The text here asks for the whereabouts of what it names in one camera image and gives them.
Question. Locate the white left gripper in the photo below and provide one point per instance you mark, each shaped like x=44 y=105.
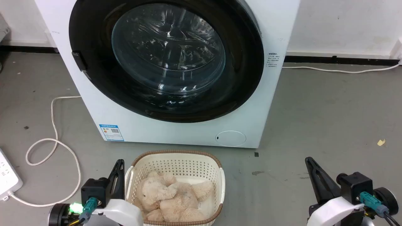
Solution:
x=122 y=213

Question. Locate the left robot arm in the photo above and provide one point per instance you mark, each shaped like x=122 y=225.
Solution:
x=59 y=215

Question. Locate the blue energy label sticker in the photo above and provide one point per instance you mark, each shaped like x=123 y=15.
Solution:
x=111 y=132

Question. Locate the yellow paper scrap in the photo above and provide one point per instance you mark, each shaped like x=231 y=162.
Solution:
x=381 y=142

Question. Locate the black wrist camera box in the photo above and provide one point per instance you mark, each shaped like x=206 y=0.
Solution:
x=94 y=188
x=356 y=185

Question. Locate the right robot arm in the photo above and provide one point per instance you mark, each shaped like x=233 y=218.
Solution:
x=387 y=199

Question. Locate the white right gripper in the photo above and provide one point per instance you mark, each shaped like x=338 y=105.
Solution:
x=333 y=212

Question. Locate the white front-load washing machine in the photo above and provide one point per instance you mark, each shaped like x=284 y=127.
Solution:
x=176 y=133

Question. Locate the small printed warning sticker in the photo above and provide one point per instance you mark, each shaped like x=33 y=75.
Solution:
x=272 y=60

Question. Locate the round white filter cover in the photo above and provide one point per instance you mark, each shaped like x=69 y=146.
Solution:
x=230 y=138

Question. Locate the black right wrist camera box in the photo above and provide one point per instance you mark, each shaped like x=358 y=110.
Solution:
x=356 y=185

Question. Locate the black round glass washer door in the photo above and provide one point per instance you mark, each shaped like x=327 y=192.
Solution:
x=245 y=78

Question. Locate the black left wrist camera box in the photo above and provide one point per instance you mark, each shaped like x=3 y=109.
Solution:
x=94 y=188

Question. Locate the cream perforated laundry basket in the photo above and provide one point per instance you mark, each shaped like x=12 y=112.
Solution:
x=176 y=164

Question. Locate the white power strip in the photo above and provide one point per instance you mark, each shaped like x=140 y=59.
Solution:
x=7 y=177

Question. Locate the grey furniture edge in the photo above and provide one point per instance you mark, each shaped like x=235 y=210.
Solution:
x=3 y=29

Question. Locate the beige plush teddy bear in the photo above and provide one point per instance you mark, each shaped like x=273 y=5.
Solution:
x=166 y=197

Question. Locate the white wall plug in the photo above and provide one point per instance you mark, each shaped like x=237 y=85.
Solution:
x=397 y=50

